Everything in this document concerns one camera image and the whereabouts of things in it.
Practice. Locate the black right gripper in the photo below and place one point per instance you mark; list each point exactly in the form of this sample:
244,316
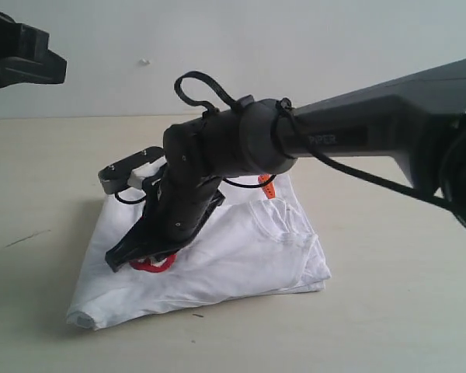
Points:
170,222

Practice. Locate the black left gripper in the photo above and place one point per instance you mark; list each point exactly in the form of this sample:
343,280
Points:
25,57

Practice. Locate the white t-shirt red lettering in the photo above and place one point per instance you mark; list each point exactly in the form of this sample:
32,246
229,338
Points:
252,245

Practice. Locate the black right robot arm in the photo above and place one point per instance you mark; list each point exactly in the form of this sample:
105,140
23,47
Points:
407,135

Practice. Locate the orange size tag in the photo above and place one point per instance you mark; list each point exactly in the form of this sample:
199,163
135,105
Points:
268,187

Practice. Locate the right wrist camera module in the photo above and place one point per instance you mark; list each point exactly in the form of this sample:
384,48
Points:
113,178

